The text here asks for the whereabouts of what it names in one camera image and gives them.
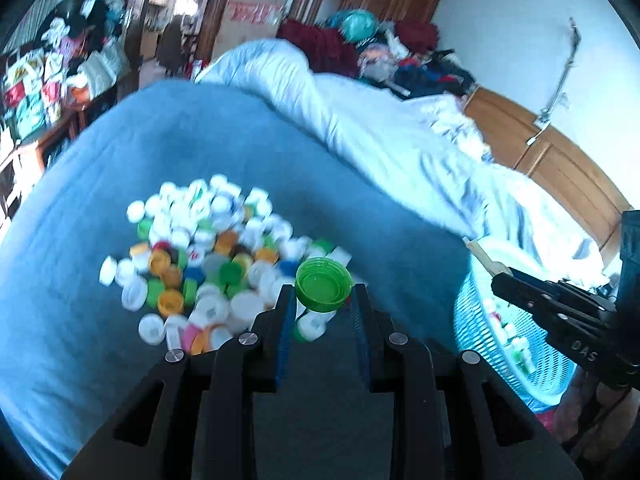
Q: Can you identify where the blue bed sheet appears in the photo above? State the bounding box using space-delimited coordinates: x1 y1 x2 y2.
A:
0 80 476 478

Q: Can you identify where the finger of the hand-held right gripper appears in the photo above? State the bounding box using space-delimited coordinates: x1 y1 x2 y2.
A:
510 267 617 312
491 274 568 323

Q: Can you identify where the cardboard box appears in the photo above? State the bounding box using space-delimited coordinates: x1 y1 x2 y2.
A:
220 0 301 51

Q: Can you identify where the cluttered shelf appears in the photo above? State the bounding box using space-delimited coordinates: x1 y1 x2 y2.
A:
0 0 133 211

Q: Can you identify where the cream bottle cap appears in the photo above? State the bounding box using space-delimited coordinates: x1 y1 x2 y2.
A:
462 236 513 277

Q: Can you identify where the teal plastic bag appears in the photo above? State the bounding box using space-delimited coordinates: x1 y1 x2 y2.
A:
330 9 381 43

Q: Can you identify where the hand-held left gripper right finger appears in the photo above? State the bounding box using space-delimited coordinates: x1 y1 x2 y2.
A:
351 284 585 480

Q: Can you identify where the pile of mixed bottle caps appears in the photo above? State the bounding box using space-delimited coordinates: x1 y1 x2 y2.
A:
99 174 353 356

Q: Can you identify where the heap of caps inside basket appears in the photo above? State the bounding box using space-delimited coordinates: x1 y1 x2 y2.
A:
482 297 536 376

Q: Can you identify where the white duvet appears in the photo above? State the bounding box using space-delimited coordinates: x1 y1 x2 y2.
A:
405 95 608 281

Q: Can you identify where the pile of clothes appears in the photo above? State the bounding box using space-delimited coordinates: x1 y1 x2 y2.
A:
357 20 476 98

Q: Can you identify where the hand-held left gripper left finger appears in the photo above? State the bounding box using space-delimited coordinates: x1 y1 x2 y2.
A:
60 284 297 480

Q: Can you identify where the dark coat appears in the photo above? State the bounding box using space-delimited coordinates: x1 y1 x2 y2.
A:
157 20 183 78

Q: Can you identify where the dark red blanket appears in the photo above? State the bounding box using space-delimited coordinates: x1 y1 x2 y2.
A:
277 19 361 78

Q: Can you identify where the light blue duvet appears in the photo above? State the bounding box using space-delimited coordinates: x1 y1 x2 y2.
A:
192 39 496 241

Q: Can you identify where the light blue plastic basket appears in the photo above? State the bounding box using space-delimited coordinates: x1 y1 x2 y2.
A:
452 237 578 413

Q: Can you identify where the person's right hand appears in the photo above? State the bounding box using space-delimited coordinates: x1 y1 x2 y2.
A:
555 370 640 463

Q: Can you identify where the green bottle cap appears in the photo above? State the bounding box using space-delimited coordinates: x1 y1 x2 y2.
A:
295 257 353 313

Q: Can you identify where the white cable conduit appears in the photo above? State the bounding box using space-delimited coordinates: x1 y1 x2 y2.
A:
525 17 583 146

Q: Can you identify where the wooden headboard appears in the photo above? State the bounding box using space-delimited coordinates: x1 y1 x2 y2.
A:
462 85 633 266

